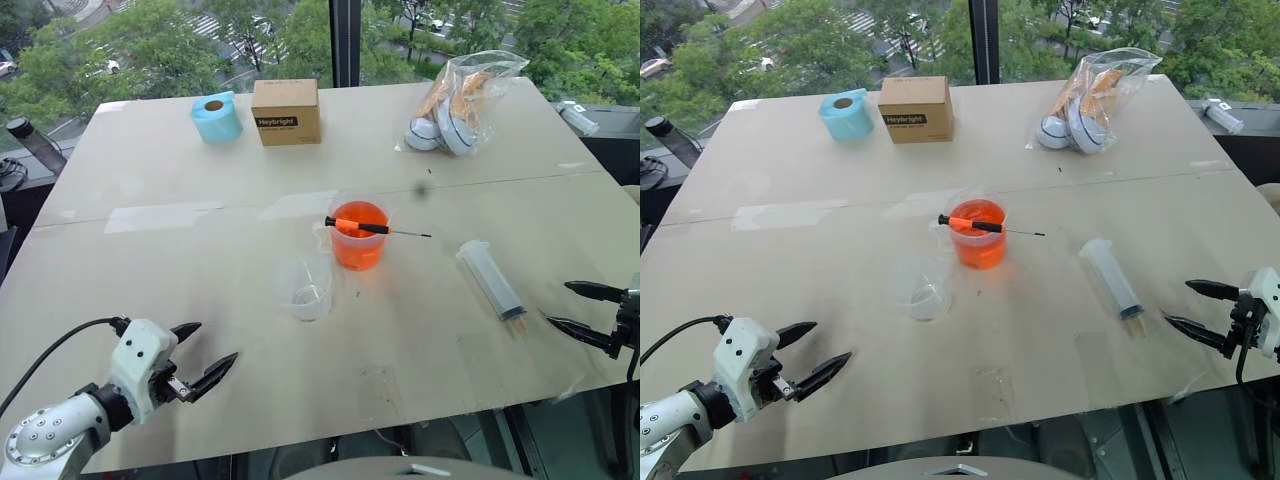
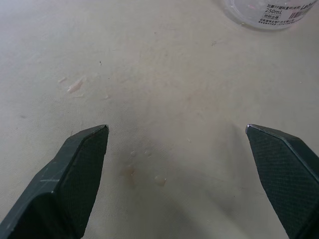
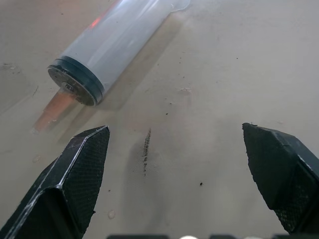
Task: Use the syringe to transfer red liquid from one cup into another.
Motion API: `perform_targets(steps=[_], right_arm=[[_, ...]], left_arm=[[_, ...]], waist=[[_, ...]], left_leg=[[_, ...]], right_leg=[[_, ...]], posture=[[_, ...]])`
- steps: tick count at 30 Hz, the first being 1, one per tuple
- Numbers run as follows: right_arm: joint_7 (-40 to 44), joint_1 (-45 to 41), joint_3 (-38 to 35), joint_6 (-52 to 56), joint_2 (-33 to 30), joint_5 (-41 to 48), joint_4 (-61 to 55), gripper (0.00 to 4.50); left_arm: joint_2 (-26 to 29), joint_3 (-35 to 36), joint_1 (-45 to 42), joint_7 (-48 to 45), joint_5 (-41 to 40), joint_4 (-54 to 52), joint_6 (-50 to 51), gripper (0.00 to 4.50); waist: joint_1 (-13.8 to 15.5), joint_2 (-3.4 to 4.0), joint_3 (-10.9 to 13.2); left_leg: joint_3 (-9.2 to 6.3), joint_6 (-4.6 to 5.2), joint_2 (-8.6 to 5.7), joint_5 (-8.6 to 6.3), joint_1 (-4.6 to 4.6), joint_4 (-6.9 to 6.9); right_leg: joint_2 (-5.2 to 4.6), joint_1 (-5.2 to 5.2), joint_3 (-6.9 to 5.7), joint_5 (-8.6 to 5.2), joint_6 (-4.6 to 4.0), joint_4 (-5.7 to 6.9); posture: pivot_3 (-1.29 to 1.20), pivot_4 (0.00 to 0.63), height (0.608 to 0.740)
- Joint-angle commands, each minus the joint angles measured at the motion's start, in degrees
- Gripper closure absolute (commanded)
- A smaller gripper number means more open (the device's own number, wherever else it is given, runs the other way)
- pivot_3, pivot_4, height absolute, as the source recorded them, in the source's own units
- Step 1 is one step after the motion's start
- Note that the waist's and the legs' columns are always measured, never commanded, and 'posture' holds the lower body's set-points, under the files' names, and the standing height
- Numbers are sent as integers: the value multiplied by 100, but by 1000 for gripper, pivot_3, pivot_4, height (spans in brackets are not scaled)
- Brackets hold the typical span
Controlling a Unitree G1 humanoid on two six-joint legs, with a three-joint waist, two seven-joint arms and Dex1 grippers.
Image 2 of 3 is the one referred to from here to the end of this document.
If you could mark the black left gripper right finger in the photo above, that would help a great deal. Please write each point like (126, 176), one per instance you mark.
(286, 179)

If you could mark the clear plastic measuring beaker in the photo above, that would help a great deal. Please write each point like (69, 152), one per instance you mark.
(269, 12)

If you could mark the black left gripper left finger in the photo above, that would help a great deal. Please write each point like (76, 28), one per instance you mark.
(62, 189)

